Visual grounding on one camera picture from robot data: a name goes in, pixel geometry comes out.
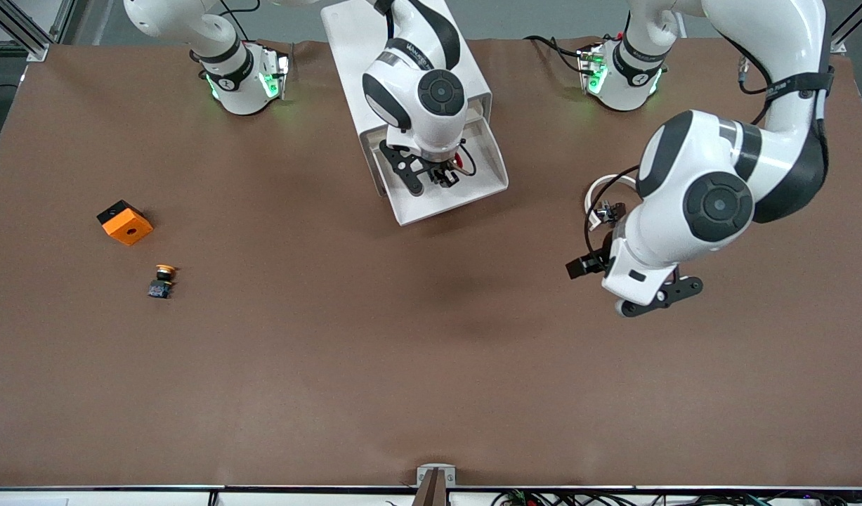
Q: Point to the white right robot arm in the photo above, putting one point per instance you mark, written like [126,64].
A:
[438,91]

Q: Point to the orange and black cube box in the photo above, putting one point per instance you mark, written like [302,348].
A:
[127,226]

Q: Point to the brown post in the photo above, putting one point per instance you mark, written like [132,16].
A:
[432,492]

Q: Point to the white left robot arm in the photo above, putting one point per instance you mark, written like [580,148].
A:
[719,204]

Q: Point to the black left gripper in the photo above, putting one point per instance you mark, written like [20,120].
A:
[595,262]

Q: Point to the orange capped push button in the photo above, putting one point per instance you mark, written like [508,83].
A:
[160,288]

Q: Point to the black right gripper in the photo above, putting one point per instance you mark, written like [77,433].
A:
[441,172]

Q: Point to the aluminium frame profile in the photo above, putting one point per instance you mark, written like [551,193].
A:
[852,24]
[16,28]

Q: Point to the brown table cover mat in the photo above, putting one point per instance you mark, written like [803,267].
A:
[402,351]

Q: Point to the red capped push button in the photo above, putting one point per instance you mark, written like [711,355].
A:
[460,163]

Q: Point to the grey metal edge bracket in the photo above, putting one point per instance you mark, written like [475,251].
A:
[422,471]

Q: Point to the white table edge rail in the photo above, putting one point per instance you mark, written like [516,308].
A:
[121,497]

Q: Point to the white curved pipe clamp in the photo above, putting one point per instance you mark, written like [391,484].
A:
[599,184]

